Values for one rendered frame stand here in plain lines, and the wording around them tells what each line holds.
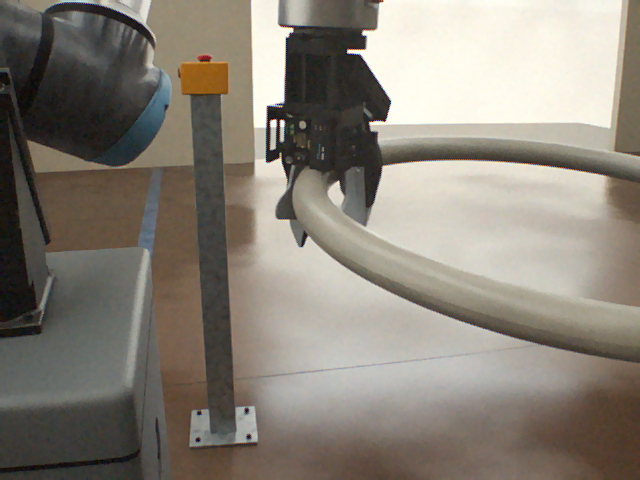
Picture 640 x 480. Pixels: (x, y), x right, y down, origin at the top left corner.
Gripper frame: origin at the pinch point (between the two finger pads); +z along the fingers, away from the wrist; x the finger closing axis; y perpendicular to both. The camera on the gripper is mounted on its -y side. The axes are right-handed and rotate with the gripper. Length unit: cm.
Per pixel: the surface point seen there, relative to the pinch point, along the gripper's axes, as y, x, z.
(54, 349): 21.6, -16.8, 6.7
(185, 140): -474, -349, 103
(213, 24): -497, -329, -12
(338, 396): -112, -38, 98
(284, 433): -86, -45, 97
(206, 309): -77, -66, 57
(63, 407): 27.6, -10.1, 7.0
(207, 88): -80, -66, -3
